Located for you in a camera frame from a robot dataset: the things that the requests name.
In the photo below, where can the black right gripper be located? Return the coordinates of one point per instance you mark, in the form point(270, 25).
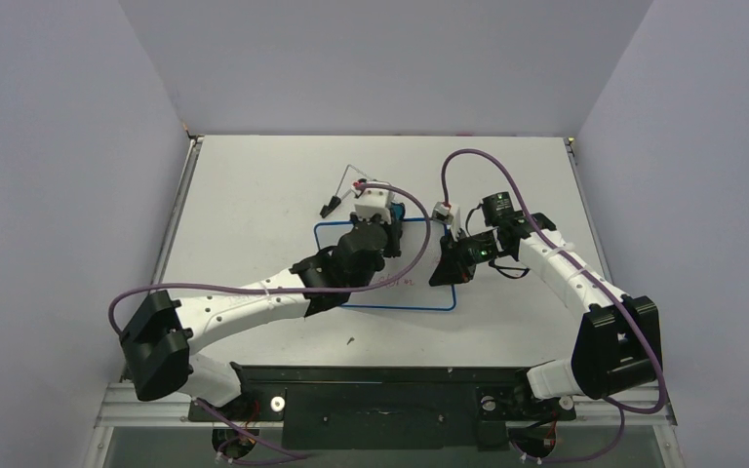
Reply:
point(455, 253)

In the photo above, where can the blue framed whiteboard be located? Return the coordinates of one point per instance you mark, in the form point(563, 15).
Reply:
point(411, 292)

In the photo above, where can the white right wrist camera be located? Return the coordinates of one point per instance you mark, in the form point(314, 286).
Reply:
point(448, 215)

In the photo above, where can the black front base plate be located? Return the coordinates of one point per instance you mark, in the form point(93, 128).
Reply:
point(333, 408)

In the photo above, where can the aluminium table edge rail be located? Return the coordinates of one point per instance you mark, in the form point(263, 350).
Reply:
point(177, 206)

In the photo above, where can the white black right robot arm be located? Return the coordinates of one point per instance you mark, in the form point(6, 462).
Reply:
point(618, 343)

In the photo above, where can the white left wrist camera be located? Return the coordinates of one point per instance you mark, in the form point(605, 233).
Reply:
point(372, 204)

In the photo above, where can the wire whiteboard stand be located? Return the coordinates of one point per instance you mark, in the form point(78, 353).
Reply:
point(351, 174)

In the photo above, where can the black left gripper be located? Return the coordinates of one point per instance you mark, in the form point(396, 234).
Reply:
point(392, 236)

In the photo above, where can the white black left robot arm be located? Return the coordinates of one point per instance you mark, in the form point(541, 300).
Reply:
point(163, 341)

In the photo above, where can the teal whiteboard eraser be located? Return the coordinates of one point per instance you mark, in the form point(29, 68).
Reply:
point(398, 212)

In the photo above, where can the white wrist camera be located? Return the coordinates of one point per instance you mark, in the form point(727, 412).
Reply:
point(448, 215)
point(372, 204)

